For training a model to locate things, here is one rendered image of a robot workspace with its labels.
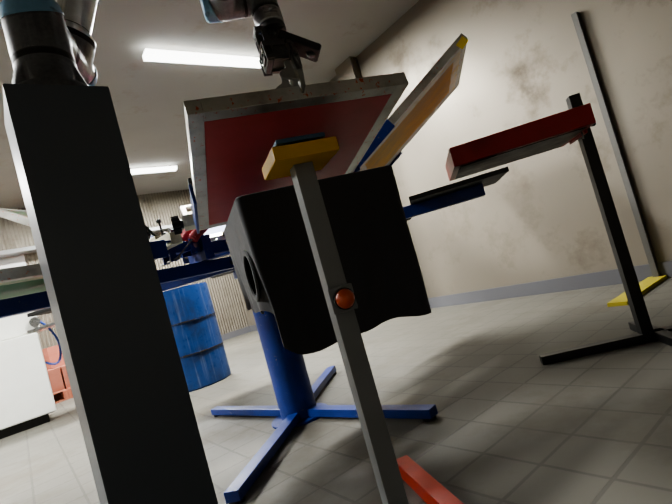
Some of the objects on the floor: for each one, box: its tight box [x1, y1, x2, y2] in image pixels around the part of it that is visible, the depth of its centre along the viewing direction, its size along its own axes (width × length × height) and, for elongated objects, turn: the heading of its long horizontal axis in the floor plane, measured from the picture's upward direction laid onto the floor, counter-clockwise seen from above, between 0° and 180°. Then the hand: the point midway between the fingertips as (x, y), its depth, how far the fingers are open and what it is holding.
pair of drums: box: [163, 282, 231, 392], centre depth 465 cm, size 82×133×98 cm, turn 141°
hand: (302, 93), depth 113 cm, fingers closed on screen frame, 4 cm apart
